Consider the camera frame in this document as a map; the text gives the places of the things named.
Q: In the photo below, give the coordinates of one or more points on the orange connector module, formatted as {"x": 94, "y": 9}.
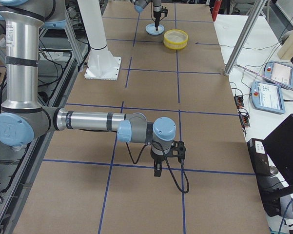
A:
{"x": 244, "y": 119}
{"x": 239, "y": 101}

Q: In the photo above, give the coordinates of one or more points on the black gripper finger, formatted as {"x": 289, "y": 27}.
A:
{"x": 157, "y": 169}
{"x": 156, "y": 23}

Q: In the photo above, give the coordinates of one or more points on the red cylinder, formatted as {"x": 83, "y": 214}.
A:
{"x": 216, "y": 8}

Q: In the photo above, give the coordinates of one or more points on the yellow bamboo steamer basket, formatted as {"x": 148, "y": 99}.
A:
{"x": 175, "y": 39}

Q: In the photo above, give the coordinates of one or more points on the light blue plate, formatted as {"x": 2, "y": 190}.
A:
{"x": 152, "y": 30}

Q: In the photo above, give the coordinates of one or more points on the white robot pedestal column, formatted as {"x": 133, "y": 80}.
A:
{"x": 101, "y": 63}

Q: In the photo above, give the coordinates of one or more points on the blue teach pendant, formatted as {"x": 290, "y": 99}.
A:
{"x": 267, "y": 97}
{"x": 279, "y": 72}

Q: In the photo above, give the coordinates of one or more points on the black monitor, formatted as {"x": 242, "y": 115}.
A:
{"x": 279, "y": 146}

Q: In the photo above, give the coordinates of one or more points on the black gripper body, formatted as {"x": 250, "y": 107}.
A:
{"x": 158, "y": 157}
{"x": 156, "y": 12}

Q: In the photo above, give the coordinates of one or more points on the aluminium frame post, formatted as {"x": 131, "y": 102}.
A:
{"x": 248, "y": 26}

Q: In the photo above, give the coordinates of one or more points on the near blue teach pendant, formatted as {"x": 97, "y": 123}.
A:
{"x": 267, "y": 97}

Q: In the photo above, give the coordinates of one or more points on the far blue teach pendant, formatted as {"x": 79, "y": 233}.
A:
{"x": 279, "y": 72}

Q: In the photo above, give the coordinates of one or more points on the metal reacher grabber stick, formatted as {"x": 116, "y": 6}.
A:
{"x": 266, "y": 78}

